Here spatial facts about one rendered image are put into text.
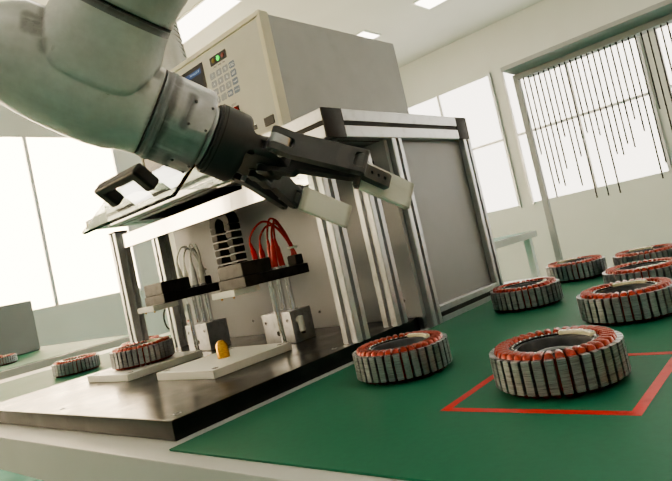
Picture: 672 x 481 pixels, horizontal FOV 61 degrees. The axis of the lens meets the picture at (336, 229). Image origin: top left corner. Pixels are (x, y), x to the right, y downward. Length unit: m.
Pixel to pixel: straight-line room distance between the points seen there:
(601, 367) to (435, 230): 0.58
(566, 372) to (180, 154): 0.39
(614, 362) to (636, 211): 6.63
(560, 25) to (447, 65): 1.51
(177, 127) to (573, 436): 0.41
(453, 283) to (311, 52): 0.49
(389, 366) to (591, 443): 0.27
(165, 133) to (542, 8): 7.17
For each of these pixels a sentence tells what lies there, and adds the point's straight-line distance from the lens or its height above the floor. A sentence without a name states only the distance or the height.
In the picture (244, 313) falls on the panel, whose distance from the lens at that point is 1.26.
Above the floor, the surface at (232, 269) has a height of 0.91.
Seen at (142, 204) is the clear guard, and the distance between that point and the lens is 0.74.
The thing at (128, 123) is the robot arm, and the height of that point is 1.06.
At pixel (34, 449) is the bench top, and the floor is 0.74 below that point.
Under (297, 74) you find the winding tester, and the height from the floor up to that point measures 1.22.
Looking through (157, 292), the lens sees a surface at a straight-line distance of 1.13.
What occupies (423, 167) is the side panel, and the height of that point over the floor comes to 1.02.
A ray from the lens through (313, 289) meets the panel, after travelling 1.09.
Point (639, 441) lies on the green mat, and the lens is 0.41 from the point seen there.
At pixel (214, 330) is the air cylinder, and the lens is 1.16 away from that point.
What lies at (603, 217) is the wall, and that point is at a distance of 7.22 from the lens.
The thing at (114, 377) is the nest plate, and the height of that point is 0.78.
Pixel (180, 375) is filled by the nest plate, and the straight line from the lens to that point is 0.89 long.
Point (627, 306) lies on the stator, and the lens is 0.73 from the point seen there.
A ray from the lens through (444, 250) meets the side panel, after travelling 1.04.
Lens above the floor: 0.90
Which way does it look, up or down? 2 degrees up
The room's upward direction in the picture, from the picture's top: 12 degrees counter-clockwise
